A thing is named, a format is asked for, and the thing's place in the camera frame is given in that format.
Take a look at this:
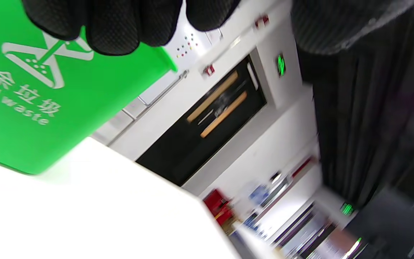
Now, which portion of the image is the green exit sign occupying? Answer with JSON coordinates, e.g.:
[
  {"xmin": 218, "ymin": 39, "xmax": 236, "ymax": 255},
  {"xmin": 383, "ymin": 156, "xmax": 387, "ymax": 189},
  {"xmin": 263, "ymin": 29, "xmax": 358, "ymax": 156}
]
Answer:
[{"xmin": 277, "ymin": 54, "xmax": 286, "ymax": 78}]

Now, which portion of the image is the group of coloured whiteboard magnets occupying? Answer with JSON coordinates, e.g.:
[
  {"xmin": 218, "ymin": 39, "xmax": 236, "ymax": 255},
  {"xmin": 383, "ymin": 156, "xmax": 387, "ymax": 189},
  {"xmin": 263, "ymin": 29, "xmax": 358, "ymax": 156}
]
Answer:
[{"xmin": 176, "ymin": 34, "xmax": 198, "ymax": 58}]

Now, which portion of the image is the black doorway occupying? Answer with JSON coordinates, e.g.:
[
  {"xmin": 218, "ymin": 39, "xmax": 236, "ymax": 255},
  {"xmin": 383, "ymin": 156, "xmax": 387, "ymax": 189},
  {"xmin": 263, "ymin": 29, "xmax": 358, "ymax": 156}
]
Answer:
[{"xmin": 135, "ymin": 54, "xmax": 267, "ymax": 187}]

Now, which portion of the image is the red cabinet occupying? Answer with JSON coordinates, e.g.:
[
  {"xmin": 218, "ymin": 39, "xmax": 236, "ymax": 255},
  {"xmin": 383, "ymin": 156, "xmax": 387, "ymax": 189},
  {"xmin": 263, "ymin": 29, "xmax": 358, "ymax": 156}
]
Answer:
[{"xmin": 203, "ymin": 189, "xmax": 235, "ymax": 226}]

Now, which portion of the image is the grey hand controller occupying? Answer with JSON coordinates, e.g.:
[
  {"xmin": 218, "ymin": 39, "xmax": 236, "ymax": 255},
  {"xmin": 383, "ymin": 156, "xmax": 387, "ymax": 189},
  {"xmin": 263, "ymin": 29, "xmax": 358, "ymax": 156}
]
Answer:
[{"xmin": 291, "ymin": 0, "xmax": 414, "ymax": 55}]

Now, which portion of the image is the green food waste bin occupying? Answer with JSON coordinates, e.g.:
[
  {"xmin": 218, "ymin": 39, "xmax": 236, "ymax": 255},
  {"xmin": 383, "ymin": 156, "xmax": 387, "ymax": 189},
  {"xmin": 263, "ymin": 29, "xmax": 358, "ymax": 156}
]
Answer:
[{"xmin": 0, "ymin": 0, "xmax": 178, "ymax": 176}]

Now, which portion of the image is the black curtain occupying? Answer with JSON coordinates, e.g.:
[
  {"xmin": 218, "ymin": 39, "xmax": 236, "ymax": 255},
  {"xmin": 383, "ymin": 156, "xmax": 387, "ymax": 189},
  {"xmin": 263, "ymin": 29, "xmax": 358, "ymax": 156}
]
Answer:
[{"xmin": 293, "ymin": 36, "xmax": 414, "ymax": 216}]

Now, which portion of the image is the person's left hand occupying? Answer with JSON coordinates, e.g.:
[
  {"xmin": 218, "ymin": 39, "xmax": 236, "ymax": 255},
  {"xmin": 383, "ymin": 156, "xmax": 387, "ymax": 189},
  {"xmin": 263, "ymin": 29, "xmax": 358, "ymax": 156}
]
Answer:
[{"xmin": 22, "ymin": 0, "xmax": 242, "ymax": 56}]

